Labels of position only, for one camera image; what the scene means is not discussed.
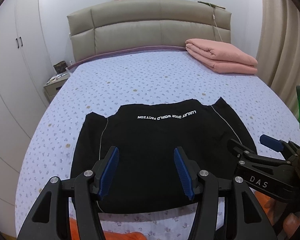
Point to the brown patterned bag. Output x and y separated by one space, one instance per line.
60 67

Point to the patterned lilac bed sheet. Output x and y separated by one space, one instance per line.
147 77

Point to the beige padded headboard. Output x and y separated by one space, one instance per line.
130 24

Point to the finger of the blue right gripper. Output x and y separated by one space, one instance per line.
271 143

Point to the grey bedside table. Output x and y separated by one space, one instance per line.
54 85

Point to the person's right hand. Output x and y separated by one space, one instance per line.
290 224

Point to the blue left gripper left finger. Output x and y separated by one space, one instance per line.
104 171

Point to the orange clothing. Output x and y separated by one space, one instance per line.
169 224

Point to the black sweatshirt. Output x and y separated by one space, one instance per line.
146 179

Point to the beige curtain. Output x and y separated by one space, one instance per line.
279 50

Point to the white wardrobe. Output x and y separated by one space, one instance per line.
24 69

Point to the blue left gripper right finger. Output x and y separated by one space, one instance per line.
187 171

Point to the folded pink blanket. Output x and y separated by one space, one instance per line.
221 57

